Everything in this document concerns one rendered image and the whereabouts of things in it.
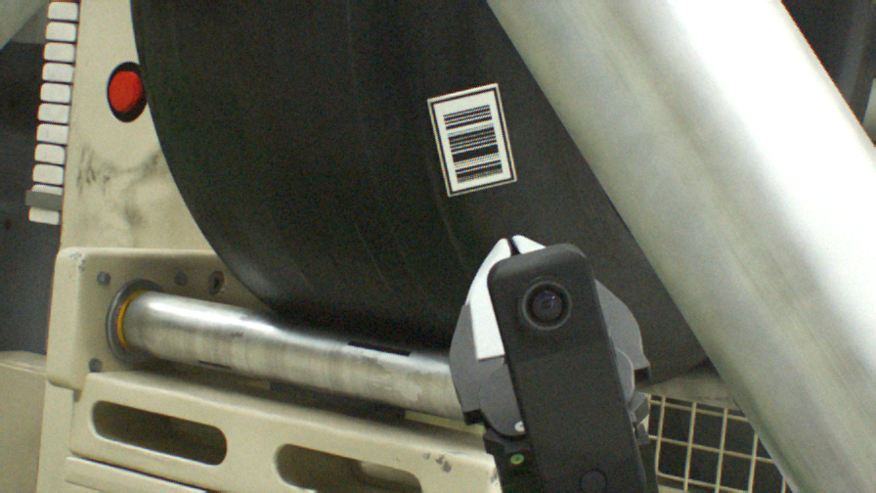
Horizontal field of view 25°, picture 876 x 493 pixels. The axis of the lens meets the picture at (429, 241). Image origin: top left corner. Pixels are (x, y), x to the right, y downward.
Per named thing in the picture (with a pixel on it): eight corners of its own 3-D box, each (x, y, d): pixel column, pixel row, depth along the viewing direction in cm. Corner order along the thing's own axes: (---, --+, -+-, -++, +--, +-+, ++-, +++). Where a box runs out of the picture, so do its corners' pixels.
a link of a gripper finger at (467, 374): (440, 332, 97) (472, 462, 90) (434, 309, 96) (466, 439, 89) (534, 308, 97) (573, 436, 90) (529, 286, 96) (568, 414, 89)
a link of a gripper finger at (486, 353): (465, 321, 103) (499, 448, 96) (446, 238, 99) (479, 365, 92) (523, 306, 103) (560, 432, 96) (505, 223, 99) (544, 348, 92)
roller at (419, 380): (131, 364, 140) (100, 324, 137) (165, 316, 142) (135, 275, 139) (539, 452, 119) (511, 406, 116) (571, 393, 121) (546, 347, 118)
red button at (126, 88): (106, 110, 149) (109, 69, 149) (123, 112, 150) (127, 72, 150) (134, 112, 147) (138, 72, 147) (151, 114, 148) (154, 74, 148)
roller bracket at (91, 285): (40, 386, 137) (54, 246, 136) (394, 368, 168) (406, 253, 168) (73, 394, 135) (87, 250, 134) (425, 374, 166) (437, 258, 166)
